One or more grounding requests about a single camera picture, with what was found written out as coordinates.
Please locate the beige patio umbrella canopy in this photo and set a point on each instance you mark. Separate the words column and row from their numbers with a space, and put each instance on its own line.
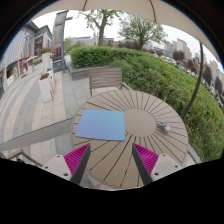
column 160, row 11

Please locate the far white flower planter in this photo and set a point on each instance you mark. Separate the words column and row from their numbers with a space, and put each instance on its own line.
column 45, row 53

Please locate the near white flower planter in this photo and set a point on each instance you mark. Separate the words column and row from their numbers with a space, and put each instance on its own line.
column 46, row 89

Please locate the tall grey sign pillar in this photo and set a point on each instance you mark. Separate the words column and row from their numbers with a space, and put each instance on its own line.
column 58, row 62

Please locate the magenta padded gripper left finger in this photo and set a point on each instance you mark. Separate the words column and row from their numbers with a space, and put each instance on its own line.
column 70, row 167

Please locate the slatted outdoor chair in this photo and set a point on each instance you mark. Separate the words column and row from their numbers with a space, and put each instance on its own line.
column 102, row 77

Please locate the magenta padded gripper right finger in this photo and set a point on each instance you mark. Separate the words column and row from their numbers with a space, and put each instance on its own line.
column 152, row 166

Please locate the patterned grey computer mouse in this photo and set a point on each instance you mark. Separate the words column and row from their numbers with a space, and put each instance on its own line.
column 164, row 127

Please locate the blue mouse pad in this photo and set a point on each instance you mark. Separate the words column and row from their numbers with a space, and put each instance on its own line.
column 101, row 125

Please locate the round slatted wooden table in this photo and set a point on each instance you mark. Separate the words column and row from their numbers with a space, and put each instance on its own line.
column 112, row 162

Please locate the trimmed green hedge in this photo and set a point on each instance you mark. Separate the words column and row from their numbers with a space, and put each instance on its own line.
column 141, row 71

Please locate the white flower planter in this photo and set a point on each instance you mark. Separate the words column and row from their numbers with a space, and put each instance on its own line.
column 45, row 53
column 46, row 89

